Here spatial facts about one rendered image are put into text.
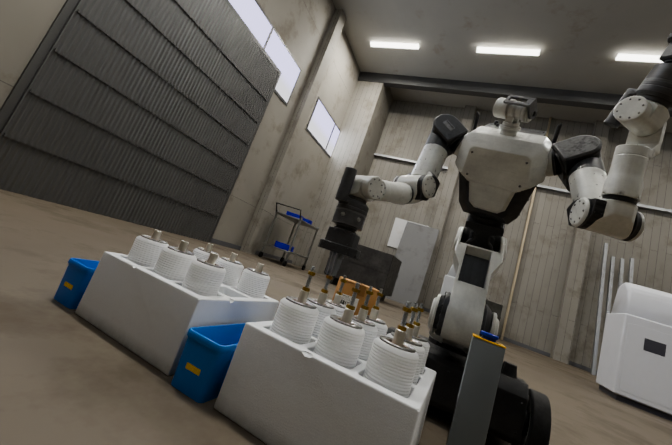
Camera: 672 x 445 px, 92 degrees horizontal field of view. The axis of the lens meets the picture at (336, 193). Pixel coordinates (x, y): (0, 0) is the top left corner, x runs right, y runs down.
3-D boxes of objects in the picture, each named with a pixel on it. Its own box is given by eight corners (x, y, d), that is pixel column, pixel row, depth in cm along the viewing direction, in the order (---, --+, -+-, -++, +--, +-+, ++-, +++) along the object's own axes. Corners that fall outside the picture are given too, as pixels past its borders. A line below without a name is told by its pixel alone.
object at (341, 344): (288, 396, 70) (317, 311, 73) (322, 397, 75) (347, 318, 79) (312, 423, 62) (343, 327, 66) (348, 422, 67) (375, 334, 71)
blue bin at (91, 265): (137, 298, 122) (151, 267, 125) (156, 309, 118) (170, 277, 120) (47, 296, 96) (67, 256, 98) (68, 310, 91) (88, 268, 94)
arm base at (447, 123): (418, 151, 131) (434, 134, 135) (446, 169, 127) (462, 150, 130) (425, 127, 118) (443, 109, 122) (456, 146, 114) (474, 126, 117)
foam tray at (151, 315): (180, 311, 126) (199, 266, 129) (260, 354, 109) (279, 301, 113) (73, 312, 91) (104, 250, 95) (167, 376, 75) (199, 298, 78)
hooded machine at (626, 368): (594, 387, 402) (611, 282, 428) (652, 409, 377) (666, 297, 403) (613, 399, 345) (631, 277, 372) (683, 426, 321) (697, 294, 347)
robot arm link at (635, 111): (676, 78, 71) (640, 125, 74) (693, 99, 76) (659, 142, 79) (622, 72, 81) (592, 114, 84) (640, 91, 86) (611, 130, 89)
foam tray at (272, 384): (296, 375, 103) (316, 317, 107) (419, 442, 86) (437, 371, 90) (212, 408, 68) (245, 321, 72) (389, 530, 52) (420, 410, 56)
